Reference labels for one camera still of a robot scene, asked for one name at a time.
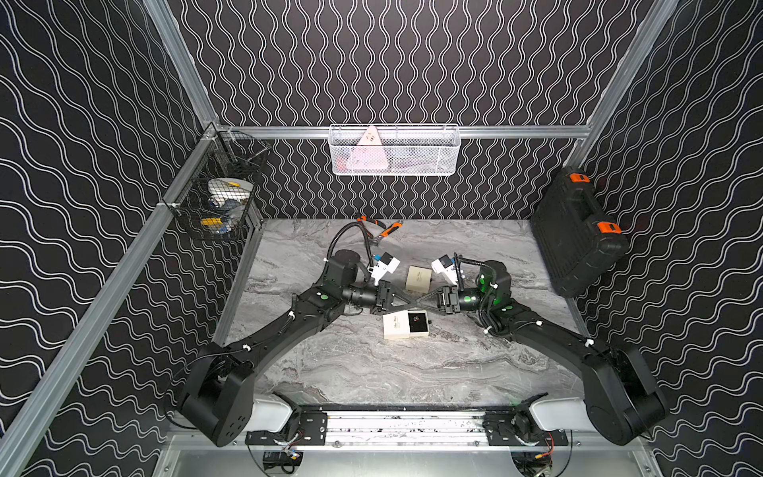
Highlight orange black pliers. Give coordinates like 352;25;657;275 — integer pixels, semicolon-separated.
358;216;387;242

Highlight black wire corner basket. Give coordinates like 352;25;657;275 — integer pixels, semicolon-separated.
170;131;273;242

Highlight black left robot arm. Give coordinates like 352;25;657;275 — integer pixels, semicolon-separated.
173;250;416;447

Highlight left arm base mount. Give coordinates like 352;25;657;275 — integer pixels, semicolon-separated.
246;411;328;447

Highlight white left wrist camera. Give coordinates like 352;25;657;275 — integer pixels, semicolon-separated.
371;252;401;285

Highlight white wire wall basket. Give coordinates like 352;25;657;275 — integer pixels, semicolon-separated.
328;124;462;176

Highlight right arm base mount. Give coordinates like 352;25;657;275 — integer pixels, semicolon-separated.
483;411;569;448

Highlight black plastic tool case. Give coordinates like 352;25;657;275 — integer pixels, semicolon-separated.
531;167;629;298

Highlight orange handled adjustable wrench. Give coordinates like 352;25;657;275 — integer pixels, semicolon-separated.
372;221;403;246

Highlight aluminium front rail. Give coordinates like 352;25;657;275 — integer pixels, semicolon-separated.
170;407;638;452

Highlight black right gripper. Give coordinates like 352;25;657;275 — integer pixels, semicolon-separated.
414;287;493;318

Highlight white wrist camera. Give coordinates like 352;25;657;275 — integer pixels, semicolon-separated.
371;252;401;285
431;254;459;285

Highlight cream jewelry box sleeve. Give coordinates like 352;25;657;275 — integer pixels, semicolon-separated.
405;266;432;294

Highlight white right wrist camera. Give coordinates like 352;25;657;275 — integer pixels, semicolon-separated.
431;254;459;285

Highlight pink triangular card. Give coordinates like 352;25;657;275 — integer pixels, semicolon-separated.
346;125;389;174

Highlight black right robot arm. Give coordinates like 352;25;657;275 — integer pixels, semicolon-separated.
430;254;669;445

